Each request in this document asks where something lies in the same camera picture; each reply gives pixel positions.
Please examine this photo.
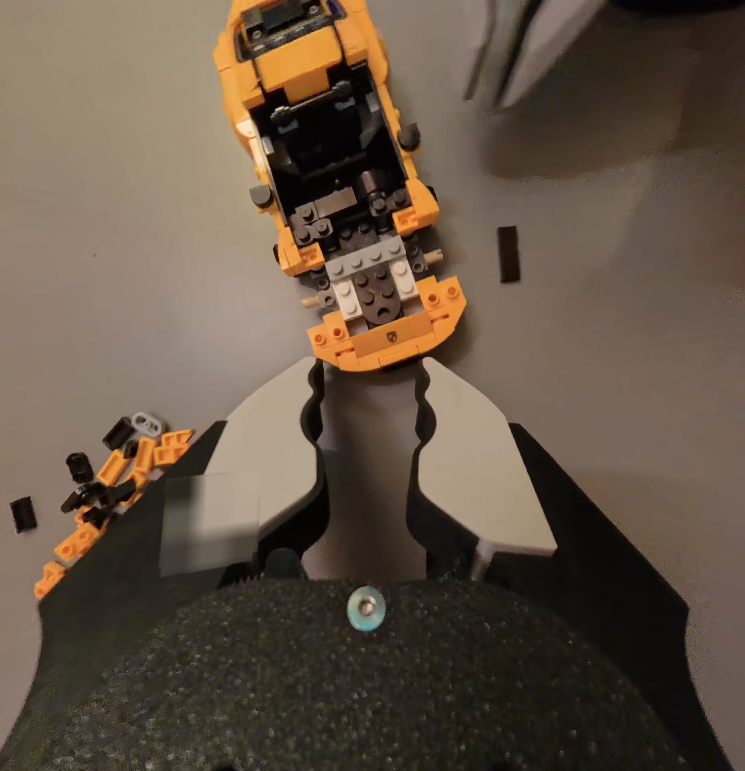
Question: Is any orange lego car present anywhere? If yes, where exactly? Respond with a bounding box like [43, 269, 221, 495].
[214, 0, 469, 374]

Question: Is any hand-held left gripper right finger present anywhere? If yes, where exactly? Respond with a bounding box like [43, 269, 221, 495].
[409, 358, 557, 559]

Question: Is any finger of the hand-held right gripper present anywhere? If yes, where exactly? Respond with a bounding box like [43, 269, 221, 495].
[463, 0, 526, 103]
[496, 0, 604, 109]

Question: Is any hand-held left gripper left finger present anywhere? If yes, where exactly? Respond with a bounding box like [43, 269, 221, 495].
[210, 358, 329, 537]

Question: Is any long black lego tile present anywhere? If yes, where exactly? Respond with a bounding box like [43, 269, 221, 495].
[498, 226, 521, 285]

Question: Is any pile of small lego pieces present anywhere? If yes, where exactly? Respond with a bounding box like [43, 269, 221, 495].
[33, 410, 196, 601]

